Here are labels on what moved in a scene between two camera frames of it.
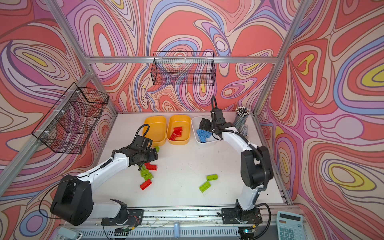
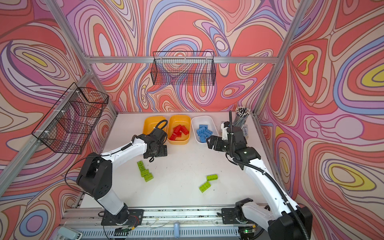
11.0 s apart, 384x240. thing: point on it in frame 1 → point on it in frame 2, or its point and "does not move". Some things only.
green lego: (144, 172) does not move
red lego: (177, 131) does not move
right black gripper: (206, 127) → (218, 140)
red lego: (173, 137) does not move
